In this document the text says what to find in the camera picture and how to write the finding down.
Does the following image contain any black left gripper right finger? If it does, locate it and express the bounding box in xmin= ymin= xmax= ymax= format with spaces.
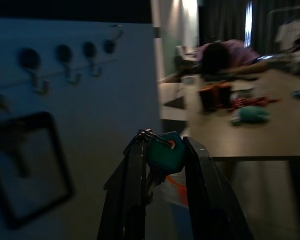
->
xmin=181 ymin=135 xmax=254 ymax=240

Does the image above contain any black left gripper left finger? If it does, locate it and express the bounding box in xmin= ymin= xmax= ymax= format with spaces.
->
xmin=97 ymin=134 xmax=148 ymax=240

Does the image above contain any teal headed key bunch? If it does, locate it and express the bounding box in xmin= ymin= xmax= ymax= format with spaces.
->
xmin=137 ymin=128 xmax=187 ymax=201

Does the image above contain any round magnetic metal hook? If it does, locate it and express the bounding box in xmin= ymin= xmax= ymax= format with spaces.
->
xmin=103 ymin=24 xmax=125 ymax=54
xmin=19 ymin=47 xmax=51 ymax=96
xmin=82 ymin=41 xmax=104 ymax=77
xmin=55 ymin=44 xmax=82 ymax=86

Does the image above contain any teal plush toy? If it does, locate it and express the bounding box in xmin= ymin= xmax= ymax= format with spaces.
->
xmin=230 ymin=105 xmax=272 ymax=126

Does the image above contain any black orange box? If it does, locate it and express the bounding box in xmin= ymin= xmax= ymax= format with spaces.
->
xmin=216 ymin=82 xmax=234 ymax=110
xmin=199 ymin=84 xmax=220 ymax=112

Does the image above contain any white magnetic board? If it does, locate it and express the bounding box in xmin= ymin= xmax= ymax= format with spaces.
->
xmin=0 ymin=17 xmax=164 ymax=240

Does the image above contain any dark floor mat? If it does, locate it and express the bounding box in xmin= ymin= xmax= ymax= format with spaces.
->
xmin=164 ymin=97 xmax=186 ymax=110

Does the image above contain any white chair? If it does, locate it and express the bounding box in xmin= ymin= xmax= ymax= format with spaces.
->
xmin=175 ymin=45 xmax=199 ymax=61

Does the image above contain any dark curtain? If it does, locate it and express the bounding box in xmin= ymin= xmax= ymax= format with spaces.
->
xmin=198 ymin=0 xmax=247 ymax=47
xmin=250 ymin=0 xmax=300 ymax=55

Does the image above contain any white hanging shirt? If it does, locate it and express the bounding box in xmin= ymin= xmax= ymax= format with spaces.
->
xmin=275 ymin=20 xmax=300 ymax=45

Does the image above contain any metal clothes rack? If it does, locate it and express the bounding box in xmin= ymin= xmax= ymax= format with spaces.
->
xmin=265 ymin=3 xmax=300 ymax=55

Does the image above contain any black picture frame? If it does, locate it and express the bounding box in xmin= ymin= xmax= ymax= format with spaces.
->
xmin=0 ymin=111 xmax=75 ymax=231

